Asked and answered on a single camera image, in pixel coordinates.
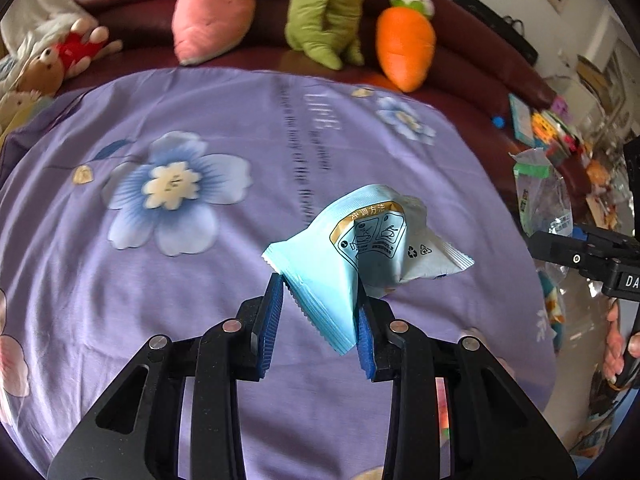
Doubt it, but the light blue snack packet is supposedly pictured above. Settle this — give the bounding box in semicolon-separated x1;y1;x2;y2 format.
261;185;476;357

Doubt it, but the person's right hand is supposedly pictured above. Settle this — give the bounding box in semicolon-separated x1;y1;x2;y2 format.
602;304;640;385

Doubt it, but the cardboard box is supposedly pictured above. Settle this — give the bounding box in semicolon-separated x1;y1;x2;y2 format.
575;55;626;106

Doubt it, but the dark red leather sofa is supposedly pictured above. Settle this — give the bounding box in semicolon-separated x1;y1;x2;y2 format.
65;0;601;201

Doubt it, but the clear plastic bag green header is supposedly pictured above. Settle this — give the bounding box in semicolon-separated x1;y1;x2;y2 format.
511;147;576;286

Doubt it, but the green dinosaur plush toy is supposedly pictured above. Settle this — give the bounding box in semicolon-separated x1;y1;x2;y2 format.
285;0;371;71

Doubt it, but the brown bear plush red shirt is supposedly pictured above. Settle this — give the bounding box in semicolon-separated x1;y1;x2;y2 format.
17;19;123;98

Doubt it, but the orange stuffed toy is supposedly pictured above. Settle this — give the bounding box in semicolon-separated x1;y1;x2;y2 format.
585;160;613;186

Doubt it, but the pink carrot plush toy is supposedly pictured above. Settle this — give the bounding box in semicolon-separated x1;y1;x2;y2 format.
171;0;261;67

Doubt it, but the teal picture book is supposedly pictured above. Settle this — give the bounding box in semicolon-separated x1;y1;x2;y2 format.
509;92;536;143

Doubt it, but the pile of colourful toys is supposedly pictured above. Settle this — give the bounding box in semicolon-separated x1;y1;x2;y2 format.
530;97;591;168

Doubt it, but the white cloth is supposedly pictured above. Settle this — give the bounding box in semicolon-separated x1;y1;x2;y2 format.
0;0;76;61

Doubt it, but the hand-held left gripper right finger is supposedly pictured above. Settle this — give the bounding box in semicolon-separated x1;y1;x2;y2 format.
352;280;578;480

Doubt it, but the purple floral blanket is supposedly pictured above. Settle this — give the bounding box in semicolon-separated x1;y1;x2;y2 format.
0;67;558;480

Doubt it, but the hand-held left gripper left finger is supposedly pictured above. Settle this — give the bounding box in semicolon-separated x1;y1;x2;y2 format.
47;272;287;480

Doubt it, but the black bag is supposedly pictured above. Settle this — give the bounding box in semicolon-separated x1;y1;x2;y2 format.
452;0;538;66

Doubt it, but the orange carrot plush toy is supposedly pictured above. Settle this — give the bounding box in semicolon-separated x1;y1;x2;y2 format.
376;0;437;93

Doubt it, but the cream rabbit plush toy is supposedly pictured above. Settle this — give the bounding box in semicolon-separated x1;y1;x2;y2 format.
0;87;53;136

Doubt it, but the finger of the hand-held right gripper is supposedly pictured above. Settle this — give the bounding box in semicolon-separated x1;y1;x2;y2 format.
574;227;640;259
527;231;619;284

